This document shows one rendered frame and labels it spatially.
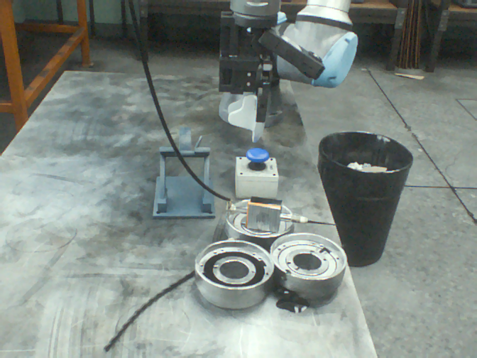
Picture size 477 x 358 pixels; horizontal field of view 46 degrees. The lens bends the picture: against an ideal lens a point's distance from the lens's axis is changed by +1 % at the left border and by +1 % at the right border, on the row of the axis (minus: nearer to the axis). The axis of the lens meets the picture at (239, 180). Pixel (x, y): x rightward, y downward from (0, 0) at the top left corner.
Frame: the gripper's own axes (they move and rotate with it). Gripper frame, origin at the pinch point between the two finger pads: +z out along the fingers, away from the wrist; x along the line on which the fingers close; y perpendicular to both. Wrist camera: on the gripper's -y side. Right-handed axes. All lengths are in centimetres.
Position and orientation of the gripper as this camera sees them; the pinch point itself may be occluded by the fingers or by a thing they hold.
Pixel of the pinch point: (259, 134)
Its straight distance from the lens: 94.6
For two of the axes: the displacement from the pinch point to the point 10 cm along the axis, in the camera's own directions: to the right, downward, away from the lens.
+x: 0.3, 4.9, -8.7
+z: -0.5, 8.7, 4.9
